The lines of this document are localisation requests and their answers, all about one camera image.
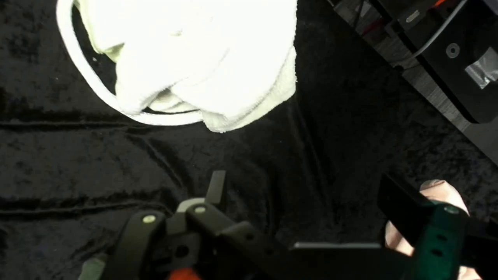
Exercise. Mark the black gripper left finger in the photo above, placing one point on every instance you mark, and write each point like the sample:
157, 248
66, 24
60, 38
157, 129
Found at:
150, 233

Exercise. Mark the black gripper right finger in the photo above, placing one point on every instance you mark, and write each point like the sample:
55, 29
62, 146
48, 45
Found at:
441, 242

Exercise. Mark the white towel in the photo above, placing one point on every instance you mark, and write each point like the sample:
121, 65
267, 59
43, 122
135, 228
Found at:
181, 40

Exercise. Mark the cream peach t-shirt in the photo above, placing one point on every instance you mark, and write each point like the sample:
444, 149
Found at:
441, 189

